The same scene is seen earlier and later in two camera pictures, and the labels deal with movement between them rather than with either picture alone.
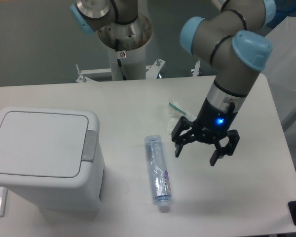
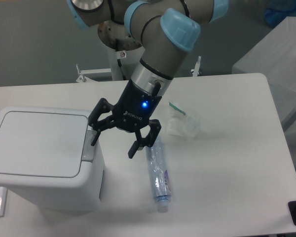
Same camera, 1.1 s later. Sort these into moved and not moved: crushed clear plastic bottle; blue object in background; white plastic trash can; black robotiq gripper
Moved: black robotiq gripper
Not moved: white plastic trash can; crushed clear plastic bottle; blue object in background
